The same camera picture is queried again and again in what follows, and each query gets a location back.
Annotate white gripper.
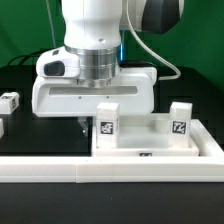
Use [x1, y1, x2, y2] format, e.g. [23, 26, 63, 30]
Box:
[32, 47, 157, 136]

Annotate white square tabletop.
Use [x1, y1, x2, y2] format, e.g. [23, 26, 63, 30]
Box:
[92, 114, 199, 157]

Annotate white block left edge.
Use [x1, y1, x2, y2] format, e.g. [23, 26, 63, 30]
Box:
[0, 118, 4, 139]

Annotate white L-shaped fence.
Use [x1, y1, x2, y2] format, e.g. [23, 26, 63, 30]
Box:
[0, 120, 224, 183]

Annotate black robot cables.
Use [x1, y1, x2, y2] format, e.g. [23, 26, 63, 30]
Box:
[6, 49, 44, 67]

